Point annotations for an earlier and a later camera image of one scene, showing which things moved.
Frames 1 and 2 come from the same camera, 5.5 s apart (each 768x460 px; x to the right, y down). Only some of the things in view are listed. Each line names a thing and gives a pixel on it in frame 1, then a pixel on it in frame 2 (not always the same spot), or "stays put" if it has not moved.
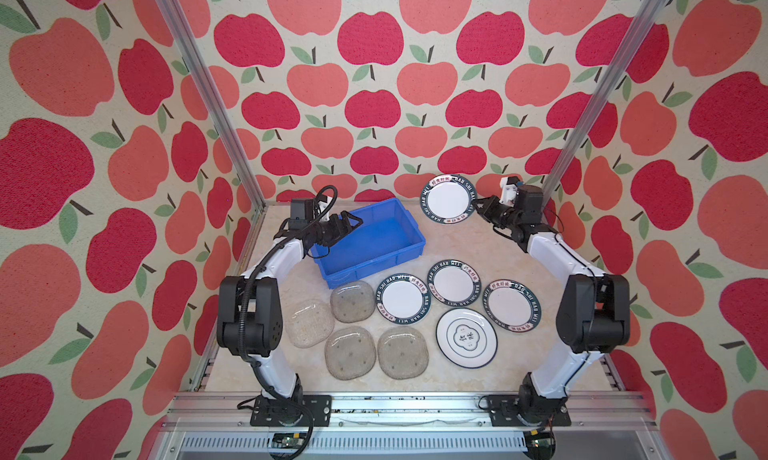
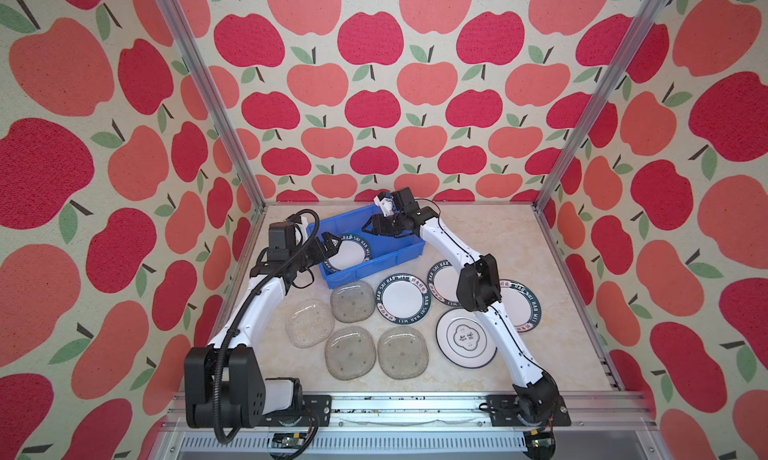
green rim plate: x=448 y=199 → x=353 y=251
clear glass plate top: x=353 y=301 stays put
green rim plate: x=454 y=282 stays put
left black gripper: x=337 y=232 → x=319 y=255
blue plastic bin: x=389 y=232 stays put
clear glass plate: x=309 y=322 stays put
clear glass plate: x=403 y=353 stays put
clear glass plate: x=350 y=353 stays put
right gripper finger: x=482 y=205 → x=375 y=222
